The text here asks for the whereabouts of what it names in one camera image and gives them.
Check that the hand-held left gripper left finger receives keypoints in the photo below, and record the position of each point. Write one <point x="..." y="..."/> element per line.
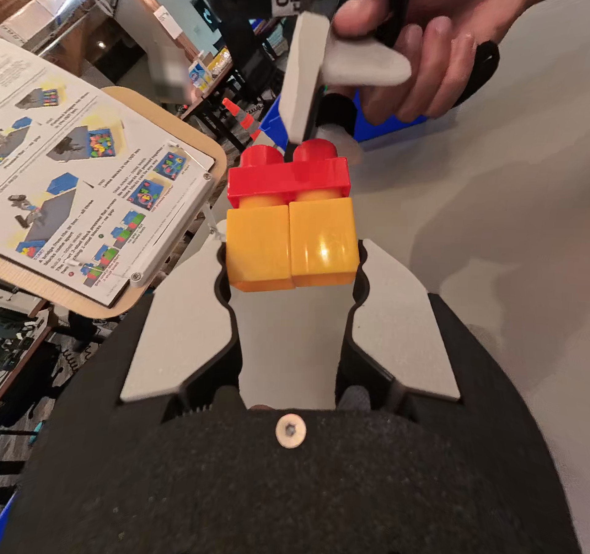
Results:
<point x="184" y="328"/>

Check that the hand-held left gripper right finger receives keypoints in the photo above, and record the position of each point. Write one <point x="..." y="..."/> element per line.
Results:
<point x="401" y="328"/>

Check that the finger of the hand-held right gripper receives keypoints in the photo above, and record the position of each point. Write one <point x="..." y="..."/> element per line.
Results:
<point x="302" y="74"/>

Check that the red two-stud toy block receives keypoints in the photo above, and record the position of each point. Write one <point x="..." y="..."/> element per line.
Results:
<point x="285" y="178"/>

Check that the yellow one-stud toy block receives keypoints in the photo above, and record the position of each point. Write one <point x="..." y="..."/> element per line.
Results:
<point x="322" y="240"/>
<point x="258" y="250"/>

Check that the person's right hand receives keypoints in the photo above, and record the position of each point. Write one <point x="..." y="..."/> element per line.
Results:
<point x="461" y="5"/>

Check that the orange striped cone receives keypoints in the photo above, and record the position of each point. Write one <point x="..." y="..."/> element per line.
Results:
<point x="239" y="118"/>

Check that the white stand with wooden board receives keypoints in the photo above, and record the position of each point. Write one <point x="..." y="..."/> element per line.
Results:
<point x="115" y="296"/>

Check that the blue plastic bin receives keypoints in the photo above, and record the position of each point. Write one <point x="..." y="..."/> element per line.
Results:
<point x="392" y="127"/>

